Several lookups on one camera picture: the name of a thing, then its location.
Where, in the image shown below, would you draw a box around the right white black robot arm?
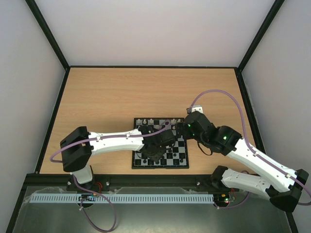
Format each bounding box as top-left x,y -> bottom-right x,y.
176,111 -> 309,213

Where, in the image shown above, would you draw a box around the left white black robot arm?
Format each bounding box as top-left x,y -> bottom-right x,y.
60,125 -> 176,184

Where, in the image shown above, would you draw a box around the black and silver chessboard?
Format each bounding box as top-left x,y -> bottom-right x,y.
132,118 -> 189,169

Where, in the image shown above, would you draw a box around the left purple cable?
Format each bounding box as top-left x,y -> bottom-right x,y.
50,120 -> 172,231

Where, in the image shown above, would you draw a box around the purple cable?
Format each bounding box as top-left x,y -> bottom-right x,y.
190,89 -> 311,210
50,120 -> 172,231

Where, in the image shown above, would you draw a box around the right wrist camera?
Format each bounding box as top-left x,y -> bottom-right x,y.
186,105 -> 204,114

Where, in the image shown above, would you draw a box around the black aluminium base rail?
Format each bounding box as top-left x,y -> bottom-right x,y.
24,173 -> 251,195

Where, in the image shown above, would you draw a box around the light blue cable duct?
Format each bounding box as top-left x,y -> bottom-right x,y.
29,193 -> 214,204

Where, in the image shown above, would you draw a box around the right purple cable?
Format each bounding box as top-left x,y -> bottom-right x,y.
190,89 -> 311,210

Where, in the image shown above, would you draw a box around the black frame posts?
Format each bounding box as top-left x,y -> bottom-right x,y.
24,0 -> 299,233

